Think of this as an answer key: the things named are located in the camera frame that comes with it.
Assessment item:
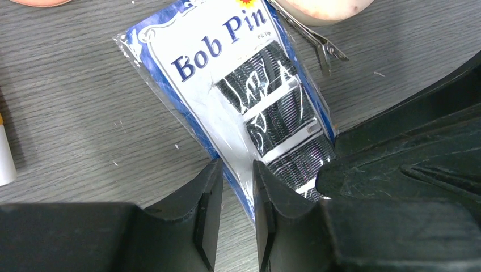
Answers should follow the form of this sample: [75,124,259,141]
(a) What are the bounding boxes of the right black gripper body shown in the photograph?
[315,54,480,214]

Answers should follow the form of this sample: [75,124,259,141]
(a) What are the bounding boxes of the metal hair clip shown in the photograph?
[267,0,349,76]

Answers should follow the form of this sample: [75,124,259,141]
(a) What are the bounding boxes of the orange cream tube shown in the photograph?
[1,116,17,186]

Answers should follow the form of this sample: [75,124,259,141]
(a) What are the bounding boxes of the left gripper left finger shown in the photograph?
[1,159,223,271]

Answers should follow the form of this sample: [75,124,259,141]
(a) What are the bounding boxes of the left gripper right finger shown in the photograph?
[252,160,480,271]

